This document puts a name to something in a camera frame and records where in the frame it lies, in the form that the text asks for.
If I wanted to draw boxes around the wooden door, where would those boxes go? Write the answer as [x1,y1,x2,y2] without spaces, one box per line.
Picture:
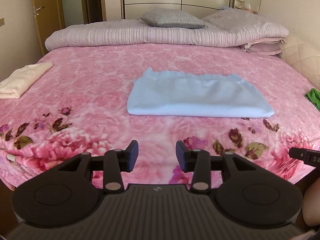
[31,0,65,55]

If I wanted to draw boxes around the person's right hand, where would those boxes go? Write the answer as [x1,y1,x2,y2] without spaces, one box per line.
[302,179,320,227]

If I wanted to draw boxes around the pale blue cloth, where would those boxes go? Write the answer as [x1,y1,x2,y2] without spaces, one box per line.
[220,7,233,10]

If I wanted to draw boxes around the light blue sweatshirt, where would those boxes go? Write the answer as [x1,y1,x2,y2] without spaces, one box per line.
[127,68,274,118]

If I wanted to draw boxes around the stacked pink pillows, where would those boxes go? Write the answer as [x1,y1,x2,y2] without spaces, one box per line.
[240,37,285,56]

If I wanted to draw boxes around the pink floral blanket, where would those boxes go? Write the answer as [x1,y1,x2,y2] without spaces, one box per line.
[1,44,319,189]

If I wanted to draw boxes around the cream quilted headboard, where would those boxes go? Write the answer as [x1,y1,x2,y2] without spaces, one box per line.
[282,35,320,89]

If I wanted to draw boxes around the green garment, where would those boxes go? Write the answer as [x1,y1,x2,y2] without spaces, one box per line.
[304,88,320,111]

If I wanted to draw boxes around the grey checked pillow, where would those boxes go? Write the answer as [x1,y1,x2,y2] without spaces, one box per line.
[140,8,205,29]

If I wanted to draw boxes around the striped mauve duvet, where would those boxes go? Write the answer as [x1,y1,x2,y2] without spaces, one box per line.
[45,9,289,51]

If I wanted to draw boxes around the folded cream garment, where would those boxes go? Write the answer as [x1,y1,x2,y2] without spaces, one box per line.
[1,62,53,99]

